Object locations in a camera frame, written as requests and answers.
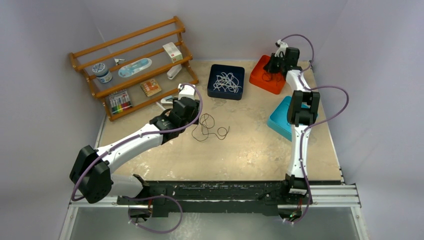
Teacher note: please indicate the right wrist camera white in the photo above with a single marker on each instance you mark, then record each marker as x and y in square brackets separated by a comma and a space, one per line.
[282, 46]

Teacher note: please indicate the blue white round jar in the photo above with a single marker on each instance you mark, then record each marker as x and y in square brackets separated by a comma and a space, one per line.
[102, 73]

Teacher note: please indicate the coloured marker set pack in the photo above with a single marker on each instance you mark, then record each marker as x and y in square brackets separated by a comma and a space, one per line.
[120, 101]

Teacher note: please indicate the cyan square tray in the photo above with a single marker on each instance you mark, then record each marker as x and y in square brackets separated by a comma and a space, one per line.
[278, 121]

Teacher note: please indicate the small blue white stapler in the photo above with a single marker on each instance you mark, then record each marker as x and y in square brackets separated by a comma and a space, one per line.
[168, 100]

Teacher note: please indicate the small metal clip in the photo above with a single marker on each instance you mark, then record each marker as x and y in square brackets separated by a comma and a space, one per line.
[119, 61]

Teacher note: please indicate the orange patterned small pack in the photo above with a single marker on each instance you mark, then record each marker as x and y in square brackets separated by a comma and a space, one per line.
[150, 87]

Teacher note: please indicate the dark navy square tray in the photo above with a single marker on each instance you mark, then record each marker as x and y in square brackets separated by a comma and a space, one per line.
[226, 82]

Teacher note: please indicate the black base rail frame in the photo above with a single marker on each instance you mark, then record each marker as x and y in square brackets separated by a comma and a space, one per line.
[269, 198]

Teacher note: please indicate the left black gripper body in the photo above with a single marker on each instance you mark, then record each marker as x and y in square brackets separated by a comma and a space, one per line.
[194, 114]

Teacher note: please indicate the white red small box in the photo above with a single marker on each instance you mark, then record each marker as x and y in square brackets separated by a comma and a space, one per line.
[173, 52]

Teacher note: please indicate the oval blue white package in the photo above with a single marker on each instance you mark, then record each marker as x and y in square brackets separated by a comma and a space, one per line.
[134, 67]

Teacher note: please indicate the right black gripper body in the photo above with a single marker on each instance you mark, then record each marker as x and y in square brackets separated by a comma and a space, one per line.
[275, 64]

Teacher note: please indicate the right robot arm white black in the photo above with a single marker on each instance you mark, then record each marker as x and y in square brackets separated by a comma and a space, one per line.
[296, 176]

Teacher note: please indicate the wooden three-tier rack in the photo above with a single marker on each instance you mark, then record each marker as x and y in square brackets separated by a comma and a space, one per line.
[144, 43]

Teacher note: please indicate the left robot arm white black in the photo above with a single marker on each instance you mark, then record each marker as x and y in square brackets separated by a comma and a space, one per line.
[92, 171]

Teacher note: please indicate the orange square tray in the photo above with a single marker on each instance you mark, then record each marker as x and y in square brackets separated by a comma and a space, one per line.
[273, 83]

